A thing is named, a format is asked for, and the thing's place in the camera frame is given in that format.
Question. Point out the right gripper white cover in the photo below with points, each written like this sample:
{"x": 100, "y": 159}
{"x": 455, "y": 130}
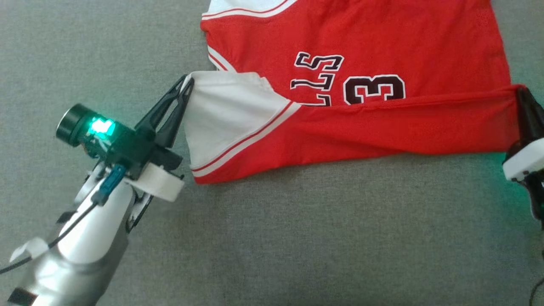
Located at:
{"x": 525, "y": 163}

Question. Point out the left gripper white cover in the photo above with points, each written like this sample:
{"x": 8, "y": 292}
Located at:
{"x": 163, "y": 182}

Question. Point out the red basketball jersey with print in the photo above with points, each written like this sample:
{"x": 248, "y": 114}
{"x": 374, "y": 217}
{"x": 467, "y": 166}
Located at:
{"x": 382, "y": 34}

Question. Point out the left robot arm silver white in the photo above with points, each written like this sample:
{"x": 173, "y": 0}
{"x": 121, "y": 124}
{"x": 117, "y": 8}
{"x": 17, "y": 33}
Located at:
{"x": 93, "y": 229}

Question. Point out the large grey sofa seat cushion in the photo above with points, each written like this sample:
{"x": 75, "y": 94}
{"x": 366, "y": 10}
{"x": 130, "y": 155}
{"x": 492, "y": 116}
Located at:
{"x": 297, "y": 238}

